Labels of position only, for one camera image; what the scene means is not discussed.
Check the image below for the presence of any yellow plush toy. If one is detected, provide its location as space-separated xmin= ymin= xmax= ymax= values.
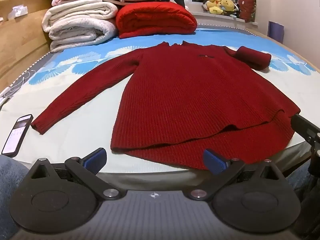
xmin=206 ymin=0 xmax=225 ymax=15
xmin=220 ymin=0 xmax=237 ymax=13

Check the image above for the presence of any person's right leg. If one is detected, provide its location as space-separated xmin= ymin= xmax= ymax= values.
xmin=285 ymin=164 xmax=313 ymax=202

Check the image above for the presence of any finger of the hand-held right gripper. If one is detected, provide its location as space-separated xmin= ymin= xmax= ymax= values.
xmin=291 ymin=114 xmax=320 ymax=153

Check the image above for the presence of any clear plastic bag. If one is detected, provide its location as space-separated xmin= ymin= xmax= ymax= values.
xmin=7 ymin=4 xmax=32 ymax=21

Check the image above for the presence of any black smartphone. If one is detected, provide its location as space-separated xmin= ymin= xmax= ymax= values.
xmin=1 ymin=114 xmax=34 ymax=158

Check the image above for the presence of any person's left leg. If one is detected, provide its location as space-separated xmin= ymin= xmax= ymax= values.
xmin=0 ymin=154 xmax=33 ymax=240

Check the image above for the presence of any wooden headboard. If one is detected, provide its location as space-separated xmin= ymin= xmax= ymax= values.
xmin=0 ymin=0 xmax=59 ymax=92

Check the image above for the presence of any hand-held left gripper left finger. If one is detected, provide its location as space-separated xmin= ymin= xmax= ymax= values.
xmin=25 ymin=148 xmax=123 ymax=201

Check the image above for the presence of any person's leg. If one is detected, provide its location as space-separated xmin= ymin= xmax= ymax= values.
xmin=0 ymin=154 xmax=33 ymax=240
xmin=285 ymin=164 xmax=313 ymax=202

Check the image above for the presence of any dark red knit sweater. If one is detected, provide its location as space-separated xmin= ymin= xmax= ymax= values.
xmin=30 ymin=41 xmax=301 ymax=171

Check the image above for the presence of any bright red folded blanket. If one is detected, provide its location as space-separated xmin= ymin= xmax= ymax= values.
xmin=115 ymin=2 xmax=198 ymax=39

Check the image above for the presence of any white cable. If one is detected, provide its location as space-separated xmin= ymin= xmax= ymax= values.
xmin=0 ymin=72 xmax=35 ymax=98

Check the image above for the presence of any white folded quilt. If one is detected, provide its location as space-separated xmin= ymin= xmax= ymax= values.
xmin=41 ymin=1 xmax=118 ymax=33
xmin=49 ymin=17 xmax=118 ymax=53

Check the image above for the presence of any purple box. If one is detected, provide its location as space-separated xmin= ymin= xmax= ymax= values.
xmin=269 ymin=21 xmax=285 ymax=43

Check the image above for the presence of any white window sill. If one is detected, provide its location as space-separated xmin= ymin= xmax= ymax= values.
xmin=186 ymin=0 xmax=258 ymax=28

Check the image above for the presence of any blue and white bed sheet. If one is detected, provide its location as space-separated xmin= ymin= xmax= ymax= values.
xmin=0 ymin=24 xmax=320 ymax=180

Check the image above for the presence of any dark red cushion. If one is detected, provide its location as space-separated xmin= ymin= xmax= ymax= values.
xmin=237 ymin=0 xmax=258 ymax=23

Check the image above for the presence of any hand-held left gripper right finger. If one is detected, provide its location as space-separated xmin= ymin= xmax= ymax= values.
xmin=187 ymin=149 xmax=286 ymax=201

